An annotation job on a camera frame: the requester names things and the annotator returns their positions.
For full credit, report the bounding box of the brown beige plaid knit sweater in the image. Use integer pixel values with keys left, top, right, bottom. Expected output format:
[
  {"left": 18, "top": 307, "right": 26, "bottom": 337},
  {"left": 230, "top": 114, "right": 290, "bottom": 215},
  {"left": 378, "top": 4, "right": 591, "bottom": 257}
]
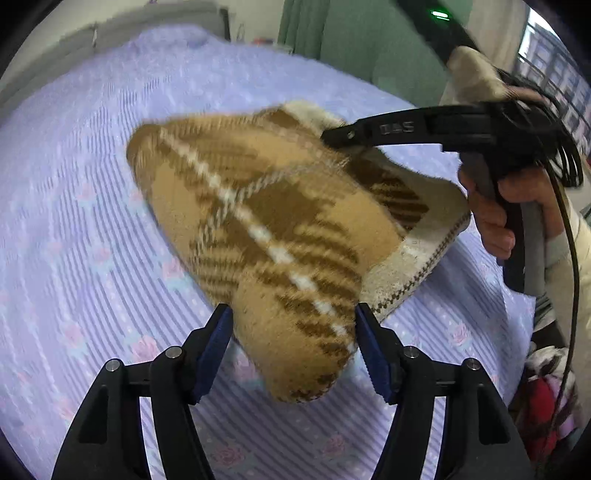
[{"left": 126, "top": 100, "right": 472, "bottom": 403}]

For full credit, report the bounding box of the purple floral striped bed sheet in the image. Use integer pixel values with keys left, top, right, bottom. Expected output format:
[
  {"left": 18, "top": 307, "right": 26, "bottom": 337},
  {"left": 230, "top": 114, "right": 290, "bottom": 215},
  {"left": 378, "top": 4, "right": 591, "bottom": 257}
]
[{"left": 0, "top": 25, "right": 539, "bottom": 480}]

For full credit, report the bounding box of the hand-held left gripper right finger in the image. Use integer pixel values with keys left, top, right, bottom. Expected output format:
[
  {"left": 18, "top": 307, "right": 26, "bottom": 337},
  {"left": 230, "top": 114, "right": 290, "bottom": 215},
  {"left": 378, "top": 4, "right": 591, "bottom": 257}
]
[{"left": 355, "top": 302, "right": 536, "bottom": 480}]

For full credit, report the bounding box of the barred window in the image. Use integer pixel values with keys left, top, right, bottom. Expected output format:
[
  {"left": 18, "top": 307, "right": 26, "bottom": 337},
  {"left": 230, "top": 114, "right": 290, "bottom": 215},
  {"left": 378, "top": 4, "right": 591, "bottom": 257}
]
[{"left": 517, "top": 9, "right": 591, "bottom": 153}]

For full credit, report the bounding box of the black cable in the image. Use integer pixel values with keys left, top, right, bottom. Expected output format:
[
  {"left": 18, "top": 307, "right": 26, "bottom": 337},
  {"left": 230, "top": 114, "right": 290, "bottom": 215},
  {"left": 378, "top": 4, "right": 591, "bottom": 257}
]
[{"left": 531, "top": 83, "right": 585, "bottom": 467}]

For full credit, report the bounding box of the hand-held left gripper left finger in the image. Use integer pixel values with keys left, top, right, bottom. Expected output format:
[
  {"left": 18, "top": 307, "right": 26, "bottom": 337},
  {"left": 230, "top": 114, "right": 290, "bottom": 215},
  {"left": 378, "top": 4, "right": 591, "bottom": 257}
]
[{"left": 52, "top": 303, "right": 234, "bottom": 480}]

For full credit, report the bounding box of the cream fleece cloth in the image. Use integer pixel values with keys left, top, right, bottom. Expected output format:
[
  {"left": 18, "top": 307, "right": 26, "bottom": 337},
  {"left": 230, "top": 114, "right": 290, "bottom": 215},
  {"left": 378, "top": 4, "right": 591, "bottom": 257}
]
[{"left": 438, "top": 45, "right": 514, "bottom": 106}]

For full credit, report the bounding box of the white patterned cloth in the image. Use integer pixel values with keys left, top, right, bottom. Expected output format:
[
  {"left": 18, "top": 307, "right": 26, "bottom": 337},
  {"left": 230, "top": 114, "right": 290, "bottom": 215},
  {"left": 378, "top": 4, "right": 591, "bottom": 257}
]
[{"left": 525, "top": 344, "right": 575, "bottom": 384}]

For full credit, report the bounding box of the person's right hand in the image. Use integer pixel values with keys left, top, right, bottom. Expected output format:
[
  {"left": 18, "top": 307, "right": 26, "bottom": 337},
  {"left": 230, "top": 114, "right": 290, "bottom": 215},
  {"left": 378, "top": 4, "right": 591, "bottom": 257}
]
[{"left": 458, "top": 154, "right": 557, "bottom": 266}]

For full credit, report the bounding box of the red cloth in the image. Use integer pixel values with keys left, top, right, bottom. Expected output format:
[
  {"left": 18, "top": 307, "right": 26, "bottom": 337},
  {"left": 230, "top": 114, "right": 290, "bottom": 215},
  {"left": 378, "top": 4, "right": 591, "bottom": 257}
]
[{"left": 521, "top": 375, "right": 578, "bottom": 460}]

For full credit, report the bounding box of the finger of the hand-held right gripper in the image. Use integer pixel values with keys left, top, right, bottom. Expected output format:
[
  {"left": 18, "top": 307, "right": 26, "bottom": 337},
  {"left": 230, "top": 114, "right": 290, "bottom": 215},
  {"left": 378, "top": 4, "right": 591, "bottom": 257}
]
[{"left": 320, "top": 105, "right": 445, "bottom": 151}]

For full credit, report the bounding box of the green curtain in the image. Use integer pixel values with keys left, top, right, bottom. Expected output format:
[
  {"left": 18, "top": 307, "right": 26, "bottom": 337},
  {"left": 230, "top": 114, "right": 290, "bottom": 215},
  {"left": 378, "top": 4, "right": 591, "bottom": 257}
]
[{"left": 277, "top": 0, "right": 462, "bottom": 109}]

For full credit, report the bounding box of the grey padded headboard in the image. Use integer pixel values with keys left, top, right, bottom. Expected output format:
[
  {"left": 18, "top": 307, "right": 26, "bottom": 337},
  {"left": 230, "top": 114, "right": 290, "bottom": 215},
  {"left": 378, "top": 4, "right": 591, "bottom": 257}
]
[{"left": 0, "top": 7, "right": 232, "bottom": 109}]

